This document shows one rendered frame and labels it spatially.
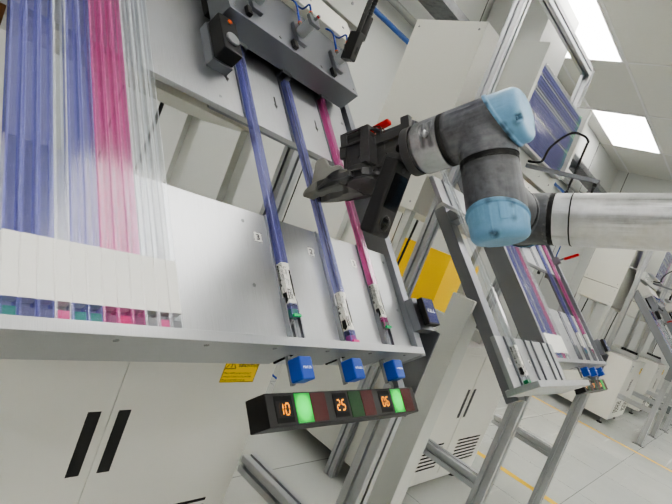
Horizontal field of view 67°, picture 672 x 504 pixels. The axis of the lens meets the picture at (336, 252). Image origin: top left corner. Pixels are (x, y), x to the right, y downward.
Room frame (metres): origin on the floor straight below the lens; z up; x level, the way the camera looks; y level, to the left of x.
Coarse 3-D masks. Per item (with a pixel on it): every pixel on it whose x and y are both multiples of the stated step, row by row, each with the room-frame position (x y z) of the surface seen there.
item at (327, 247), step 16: (288, 96) 0.93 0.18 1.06; (288, 112) 0.92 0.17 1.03; (304, 144) 0.89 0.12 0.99; (304, 160) 0.87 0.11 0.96; (304, 176) 0.86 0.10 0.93; (320, 208) 0.83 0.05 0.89; (320, 224) 0.81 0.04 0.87; (320, 240) 0.80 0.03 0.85; (336, 272) 0.77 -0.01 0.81; (336, 288) 0.76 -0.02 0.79; (352, 336) 0.72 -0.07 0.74
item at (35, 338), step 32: (0, 320) 0.37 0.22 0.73; (32, 320) 0.39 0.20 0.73; (64, 320) 0.40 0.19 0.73; (0, 352) 0.40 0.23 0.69; (32, 352) 0.42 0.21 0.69; (64, 352) 0.44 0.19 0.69; (96, 352) 0.46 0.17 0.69; (128, 352) 0.48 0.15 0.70; (160, 352) 0.51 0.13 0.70; (192, 352) 0.53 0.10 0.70; (224, 352) 0.56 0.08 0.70; (256, 352) 0.59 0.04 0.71; (288, 352) 0.63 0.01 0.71; (320, 352) 0.67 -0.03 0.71; (352, 352) 0.72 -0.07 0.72; (384, 352) 0.77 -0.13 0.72; (416, 352) 0.84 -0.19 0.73
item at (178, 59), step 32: (0, 0) 0.55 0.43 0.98; (160, 0) 0.78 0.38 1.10; (192, 0) 0.85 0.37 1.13; (160, 32) 0.74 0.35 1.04; (192, 32) 0.80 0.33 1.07; (160, 64) 0.70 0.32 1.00; (192, 64) 0.76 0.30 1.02; (256, 64) 0.92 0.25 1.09; (192, 96) 0.74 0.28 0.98; (224, 96) 0.79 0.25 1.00; (256, 96) 0.87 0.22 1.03; (288, 128) 0.90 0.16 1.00; (320, 128) 1.00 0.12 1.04
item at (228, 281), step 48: (0, 144) 0.46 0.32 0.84; (192, 240) 0.59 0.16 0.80; (240, 240) 0.66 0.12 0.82; (288, 240) 0.74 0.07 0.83; (336, 240) 0.85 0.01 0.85; (192, 288) 0.56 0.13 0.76; (240, 288) 0.61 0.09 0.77; (384, 288) 0.90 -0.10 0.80; (288, 336) 0.64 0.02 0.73; (336, 336) 0.72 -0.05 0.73; (384, 336) 0.81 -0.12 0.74
